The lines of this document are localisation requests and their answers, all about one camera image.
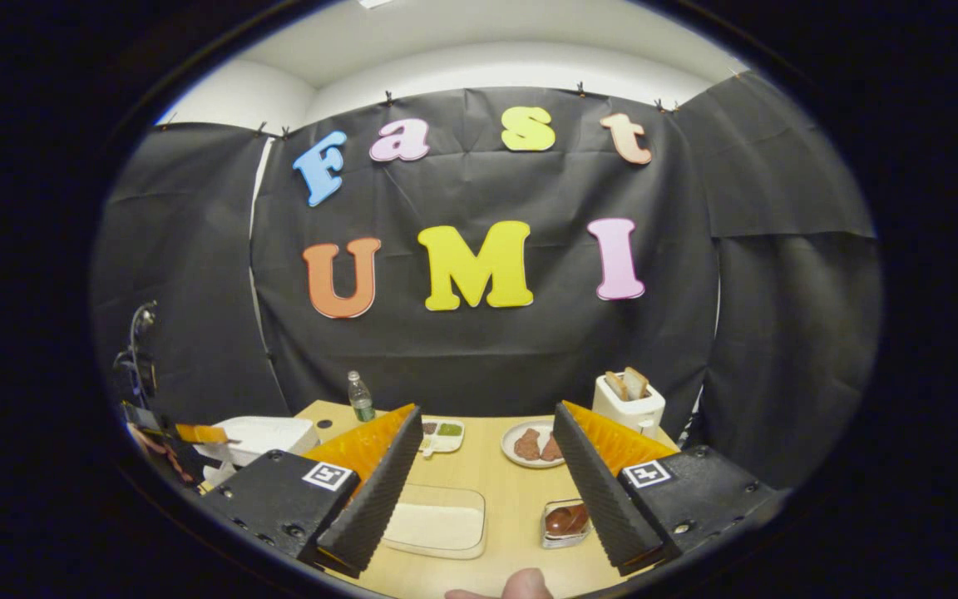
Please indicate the clear plastic water bottle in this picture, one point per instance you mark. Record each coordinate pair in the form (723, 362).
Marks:
(361, 399)

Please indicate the white toaster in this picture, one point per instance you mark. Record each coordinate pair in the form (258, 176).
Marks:
(624, 412)

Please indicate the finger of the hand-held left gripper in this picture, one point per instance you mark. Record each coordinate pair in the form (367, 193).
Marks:
(200, 433)

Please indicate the white rice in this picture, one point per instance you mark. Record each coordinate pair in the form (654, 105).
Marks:
(437, 528)

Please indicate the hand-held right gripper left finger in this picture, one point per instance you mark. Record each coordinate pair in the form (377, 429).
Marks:
(379, 491)

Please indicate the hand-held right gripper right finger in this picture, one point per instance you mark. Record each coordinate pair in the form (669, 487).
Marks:
(597, 491)

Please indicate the round white plate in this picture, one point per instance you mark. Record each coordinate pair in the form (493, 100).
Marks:
(512, 453)

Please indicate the toasted bread slice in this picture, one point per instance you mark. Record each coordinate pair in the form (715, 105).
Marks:
(636, 383)
(615, 386)

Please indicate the brown meat piece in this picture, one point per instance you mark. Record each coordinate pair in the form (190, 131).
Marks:
(526, 445)
(551, 450)

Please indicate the black backdrop cloth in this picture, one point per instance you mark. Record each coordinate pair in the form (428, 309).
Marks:
(479, 183)

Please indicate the clear plastic container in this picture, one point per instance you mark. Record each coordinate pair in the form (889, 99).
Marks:
(446, 495)

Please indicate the white rice cooker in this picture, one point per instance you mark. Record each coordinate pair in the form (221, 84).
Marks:
(267, 437)

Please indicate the white divided condiment dish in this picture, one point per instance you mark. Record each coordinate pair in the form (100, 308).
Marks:
(446, 441)

